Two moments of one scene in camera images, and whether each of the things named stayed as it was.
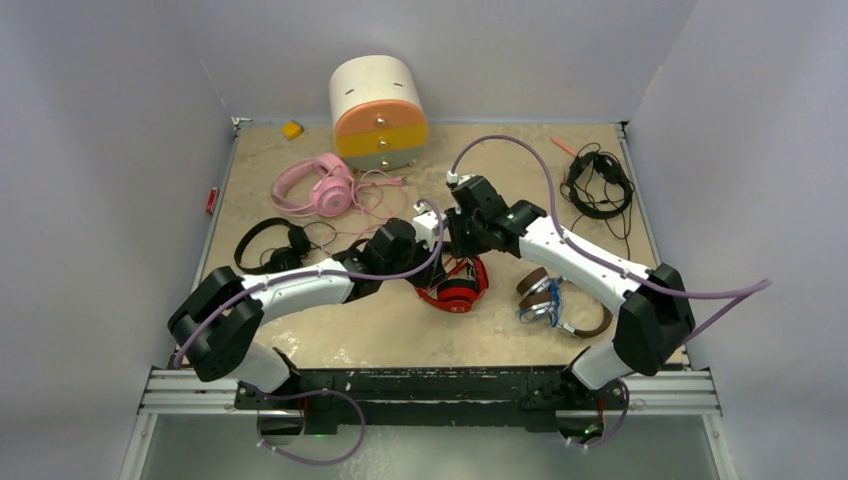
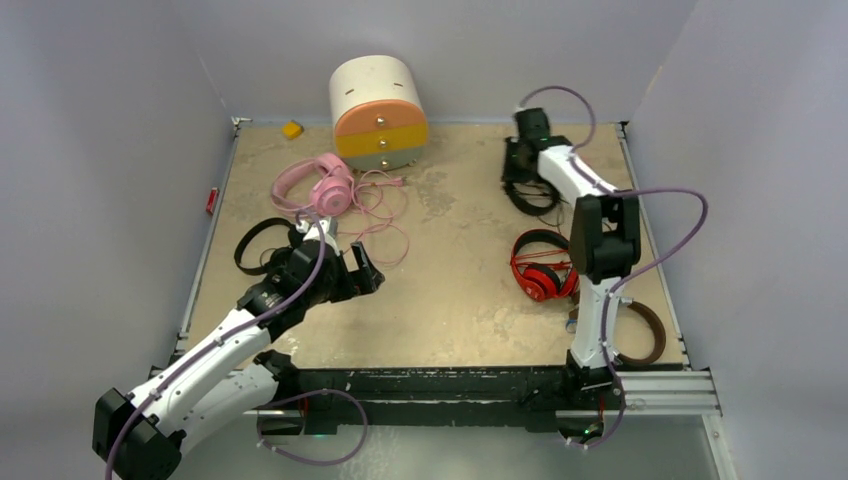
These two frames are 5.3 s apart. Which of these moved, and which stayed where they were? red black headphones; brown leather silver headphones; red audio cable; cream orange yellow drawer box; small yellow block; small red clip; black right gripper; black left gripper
Moved: black left gripper; red audio cable; brown leather silver headphones; black right gripper; red black headphones
Stayed: small red clip; cream orange yellow drawer box; small yellow block
